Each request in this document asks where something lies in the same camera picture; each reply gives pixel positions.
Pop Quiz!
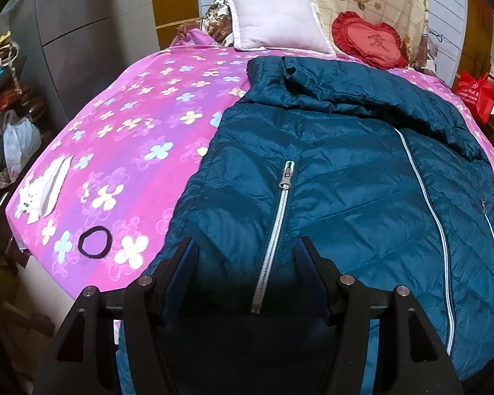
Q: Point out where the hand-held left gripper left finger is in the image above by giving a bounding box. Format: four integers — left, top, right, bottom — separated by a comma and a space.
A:
33, 236, 199, 395

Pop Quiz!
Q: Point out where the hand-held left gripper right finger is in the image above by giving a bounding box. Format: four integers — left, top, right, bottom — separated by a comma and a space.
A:
294, 236, 466, 395

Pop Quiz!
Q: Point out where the teal down jacket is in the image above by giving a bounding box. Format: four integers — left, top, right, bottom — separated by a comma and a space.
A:
117, 55, 494, 395

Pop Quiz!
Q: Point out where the pink floral bed sheet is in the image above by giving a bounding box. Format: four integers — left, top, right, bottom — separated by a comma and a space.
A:
6, 29, 494, 299

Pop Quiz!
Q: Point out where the white tissue pack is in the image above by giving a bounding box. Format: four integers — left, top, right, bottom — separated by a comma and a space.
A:
16, 154, 75, 225

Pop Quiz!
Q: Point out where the white plastic bag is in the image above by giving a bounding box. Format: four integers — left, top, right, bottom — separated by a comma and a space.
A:
2, 109, 42, 182

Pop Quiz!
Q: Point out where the red heart cushion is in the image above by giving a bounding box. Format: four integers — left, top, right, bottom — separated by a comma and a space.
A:
331, 12, 409, 70

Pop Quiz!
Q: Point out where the red shopping bag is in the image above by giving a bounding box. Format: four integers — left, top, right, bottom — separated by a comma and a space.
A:
453, 70, 494, 125

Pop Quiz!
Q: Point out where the white pillow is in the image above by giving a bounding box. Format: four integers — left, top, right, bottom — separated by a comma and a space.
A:
224, 0, 338, 56

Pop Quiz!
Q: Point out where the grey refrigerator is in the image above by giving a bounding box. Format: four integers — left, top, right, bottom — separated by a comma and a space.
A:
8, 0, 162, 122

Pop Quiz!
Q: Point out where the brown wooden door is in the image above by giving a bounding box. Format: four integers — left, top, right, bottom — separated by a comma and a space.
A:
148, 0, 201, 51

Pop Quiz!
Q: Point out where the black hair tie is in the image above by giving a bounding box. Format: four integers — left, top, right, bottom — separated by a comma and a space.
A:
78, 226, 114, 258

